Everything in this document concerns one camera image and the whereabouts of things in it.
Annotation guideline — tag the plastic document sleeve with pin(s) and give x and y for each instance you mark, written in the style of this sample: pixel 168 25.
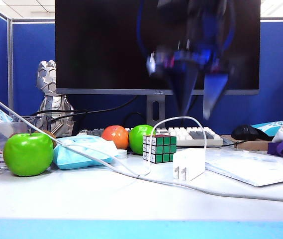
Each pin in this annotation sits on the plastic document sleeve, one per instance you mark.
pixel 250 169

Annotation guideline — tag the clear plastic container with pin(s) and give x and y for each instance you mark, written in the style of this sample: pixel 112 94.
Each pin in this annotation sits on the clear plastic container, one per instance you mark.
pixel 7 128

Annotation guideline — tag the orange fruit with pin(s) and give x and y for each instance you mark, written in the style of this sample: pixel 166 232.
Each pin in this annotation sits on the orange fruit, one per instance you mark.
pixel 114 138

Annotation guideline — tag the brown mouse pad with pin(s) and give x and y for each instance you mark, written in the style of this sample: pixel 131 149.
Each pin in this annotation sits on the brown mouse pad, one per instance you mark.
pixel 253 145

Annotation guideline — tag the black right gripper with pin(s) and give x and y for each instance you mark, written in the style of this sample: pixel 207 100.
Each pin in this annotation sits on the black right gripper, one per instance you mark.
pixel 193 57

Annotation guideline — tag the small green apple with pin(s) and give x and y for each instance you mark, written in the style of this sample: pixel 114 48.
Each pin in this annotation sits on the small green apple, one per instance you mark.
pixel 137 137

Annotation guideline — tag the black computer mouse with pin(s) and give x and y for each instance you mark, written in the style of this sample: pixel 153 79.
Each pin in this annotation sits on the black computer mouse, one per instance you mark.
pixel 244 132

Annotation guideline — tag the blue white package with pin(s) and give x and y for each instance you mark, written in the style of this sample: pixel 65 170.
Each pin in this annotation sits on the blue white package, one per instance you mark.
pixel 268 127

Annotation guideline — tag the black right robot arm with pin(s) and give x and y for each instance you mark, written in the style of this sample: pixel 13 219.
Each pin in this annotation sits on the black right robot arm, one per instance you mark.
pixel 206 25

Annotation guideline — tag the light blue wet wipes pack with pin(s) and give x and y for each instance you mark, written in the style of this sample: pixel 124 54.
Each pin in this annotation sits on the light blue wet wipes pack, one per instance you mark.
pixel 81 159

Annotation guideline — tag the large green apple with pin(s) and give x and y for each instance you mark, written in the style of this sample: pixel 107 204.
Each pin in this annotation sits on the large green apple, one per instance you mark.
pixel 28 156

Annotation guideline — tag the white grey mechanical keyboard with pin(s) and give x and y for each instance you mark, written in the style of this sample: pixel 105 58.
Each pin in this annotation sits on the white grey mechanical keyboard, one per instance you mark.
pixel 196 135

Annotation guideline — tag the black computer monitor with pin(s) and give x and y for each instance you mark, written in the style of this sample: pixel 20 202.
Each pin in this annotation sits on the black computer monitor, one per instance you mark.
pixel 101 49

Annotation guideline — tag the Rubik's cube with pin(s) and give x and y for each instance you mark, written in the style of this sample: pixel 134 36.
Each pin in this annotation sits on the Rubik's cube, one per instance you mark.
pixel 163 149

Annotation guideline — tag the small white round lid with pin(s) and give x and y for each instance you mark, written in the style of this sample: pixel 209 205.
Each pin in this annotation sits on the small white round lid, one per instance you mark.
pixel 122 153

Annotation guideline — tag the silver robot figurine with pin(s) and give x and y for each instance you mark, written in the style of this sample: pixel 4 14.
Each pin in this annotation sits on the silver robot figurine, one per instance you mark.
pixel 54 104

